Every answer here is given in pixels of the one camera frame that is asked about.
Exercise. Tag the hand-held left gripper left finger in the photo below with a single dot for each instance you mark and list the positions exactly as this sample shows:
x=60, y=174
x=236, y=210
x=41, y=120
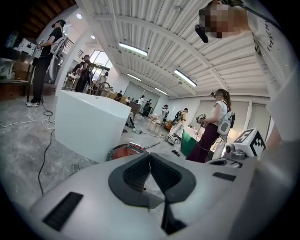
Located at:
x=117, y=185

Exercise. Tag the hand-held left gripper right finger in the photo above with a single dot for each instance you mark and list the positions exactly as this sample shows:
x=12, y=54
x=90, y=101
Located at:
x=185, y=187

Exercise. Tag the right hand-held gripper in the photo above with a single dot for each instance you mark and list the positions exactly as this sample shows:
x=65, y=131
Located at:
x=246, y=146

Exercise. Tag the person's right forearm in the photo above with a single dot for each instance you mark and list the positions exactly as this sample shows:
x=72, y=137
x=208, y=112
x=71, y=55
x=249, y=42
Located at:
x=274, y=138

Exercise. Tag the red vacuum cleaner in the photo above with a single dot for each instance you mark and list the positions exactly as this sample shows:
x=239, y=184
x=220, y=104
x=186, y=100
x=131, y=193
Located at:
x=126, y=152

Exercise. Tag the green bathtub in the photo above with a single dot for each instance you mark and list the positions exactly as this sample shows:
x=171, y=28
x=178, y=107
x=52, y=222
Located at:
x=188, y=143

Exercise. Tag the white bathtub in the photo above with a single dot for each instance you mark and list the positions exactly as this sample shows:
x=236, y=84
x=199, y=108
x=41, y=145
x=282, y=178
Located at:
x=91, y=124

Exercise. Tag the wooden chair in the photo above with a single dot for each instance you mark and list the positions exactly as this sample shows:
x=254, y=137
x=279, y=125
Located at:
x=154, y=124

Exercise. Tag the long ceiling light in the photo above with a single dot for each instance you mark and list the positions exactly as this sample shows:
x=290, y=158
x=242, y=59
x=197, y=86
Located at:
x=161, y=91
x=133, y=48
x=185, y=78
x=134, y=77

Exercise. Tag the person's white printed shirt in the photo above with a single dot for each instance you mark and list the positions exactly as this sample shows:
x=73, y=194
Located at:
x=274, y=58

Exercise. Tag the person's head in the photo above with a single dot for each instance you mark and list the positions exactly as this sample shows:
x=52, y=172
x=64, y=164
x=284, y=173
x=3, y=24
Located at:
x=225, y=18

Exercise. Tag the dark wooden table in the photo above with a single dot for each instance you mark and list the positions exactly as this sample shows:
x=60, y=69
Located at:
x=14, y=80

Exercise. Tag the black head-mounted camera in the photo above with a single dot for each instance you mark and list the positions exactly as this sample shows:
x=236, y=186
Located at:
x=202, y=34

